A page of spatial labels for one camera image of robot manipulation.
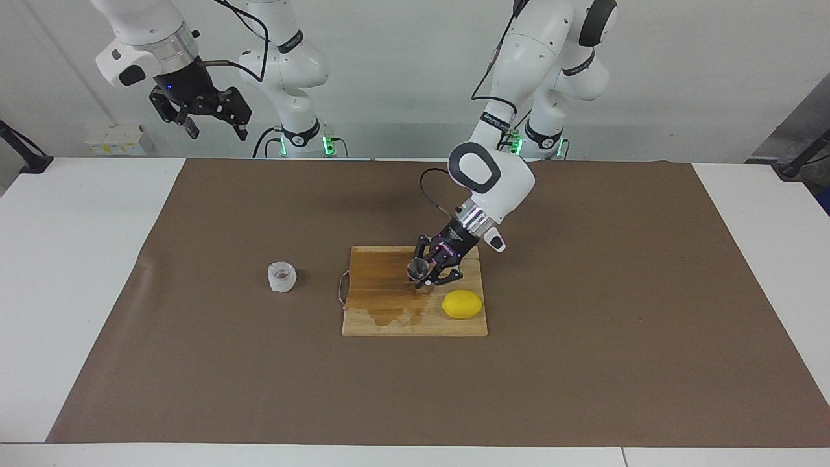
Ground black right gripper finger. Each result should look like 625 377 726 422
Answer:
217 86 252 141
149 88 200 140

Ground steel double jigger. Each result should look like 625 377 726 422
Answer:
407 258 433 290

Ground yellow lemon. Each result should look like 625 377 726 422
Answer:
442 289 485 320

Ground white box with yellow label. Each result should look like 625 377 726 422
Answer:
84 125 156 156

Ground wooden cutting board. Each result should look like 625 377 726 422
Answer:
338 245 488 337

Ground black clamp stand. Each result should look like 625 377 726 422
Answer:
775 128 830 180
0 120 54 174

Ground brown paper table mat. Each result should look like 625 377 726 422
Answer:
47 158 830 448

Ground black right base cables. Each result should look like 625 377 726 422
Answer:
252 126 286 158

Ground black base cables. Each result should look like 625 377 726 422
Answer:
252 126 286 158
512 112 534 156

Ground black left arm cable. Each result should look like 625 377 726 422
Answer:
420 0 527 219

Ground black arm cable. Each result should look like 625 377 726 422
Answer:
420 0 527 219
198 0 270 82

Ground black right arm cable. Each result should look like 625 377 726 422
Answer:
198 0 270 82

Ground black left base cables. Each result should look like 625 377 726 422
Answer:
512 112 534 156

